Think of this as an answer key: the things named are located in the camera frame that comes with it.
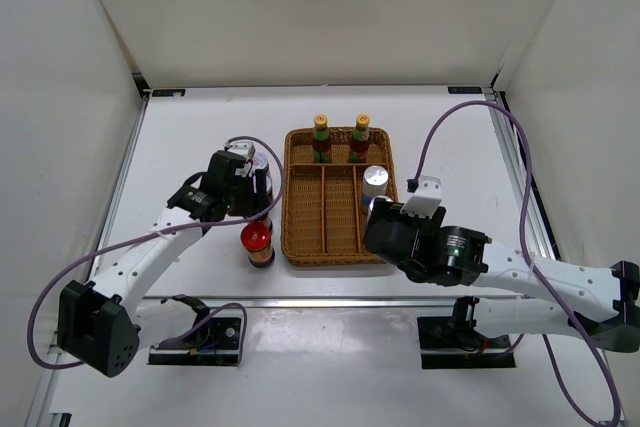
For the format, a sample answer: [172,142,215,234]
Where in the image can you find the red-lid sauce jar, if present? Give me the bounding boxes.
[249,214,273,233]
[240,222,275,268]

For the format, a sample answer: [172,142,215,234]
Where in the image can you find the silver-cap white bottle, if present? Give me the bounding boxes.
[360,165,389,211]
[366,195,395,215]

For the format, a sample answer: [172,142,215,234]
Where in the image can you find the yellow-cap sauce bottle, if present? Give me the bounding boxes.
[348,114,370,163]
[312,114,332,163]

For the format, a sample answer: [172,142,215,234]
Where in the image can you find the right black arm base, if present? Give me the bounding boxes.
[417,317,516,370]

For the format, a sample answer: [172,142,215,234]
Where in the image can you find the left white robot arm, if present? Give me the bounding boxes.
[57,141,269,378]

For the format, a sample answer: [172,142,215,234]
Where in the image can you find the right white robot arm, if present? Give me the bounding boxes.
[364,197,639,353]

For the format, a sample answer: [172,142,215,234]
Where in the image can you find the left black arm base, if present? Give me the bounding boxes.
[147,316,243,367]

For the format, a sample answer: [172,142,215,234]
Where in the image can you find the near grey-lid spice jar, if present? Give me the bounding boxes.
[264,176,274,206]

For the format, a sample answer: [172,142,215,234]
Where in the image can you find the grey-lid spice jar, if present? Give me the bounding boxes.
[252,151,271,178]
[264,176,274,206]

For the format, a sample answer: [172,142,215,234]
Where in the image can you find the far grey-lid spice jar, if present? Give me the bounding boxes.
[252,151,271,178]

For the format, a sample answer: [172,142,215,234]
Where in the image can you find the brown wicker divided basket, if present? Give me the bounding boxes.
[280,127,383,268]

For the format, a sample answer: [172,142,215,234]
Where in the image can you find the left black corner label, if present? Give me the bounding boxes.
[151,89,186,98]

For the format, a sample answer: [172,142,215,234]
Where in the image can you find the black corner label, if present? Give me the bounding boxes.
[151,89,186,98]
[447,86,483,95]

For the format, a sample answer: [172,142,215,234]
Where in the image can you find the right black corner label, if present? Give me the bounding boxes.
[447,86,483,95]

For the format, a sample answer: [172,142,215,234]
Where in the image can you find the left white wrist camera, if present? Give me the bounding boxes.
[224,140,255,162]

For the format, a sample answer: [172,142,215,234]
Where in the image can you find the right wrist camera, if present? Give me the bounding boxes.
[401,175,442,218]

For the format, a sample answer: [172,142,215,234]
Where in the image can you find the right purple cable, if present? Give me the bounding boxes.
[407,100,623,427]

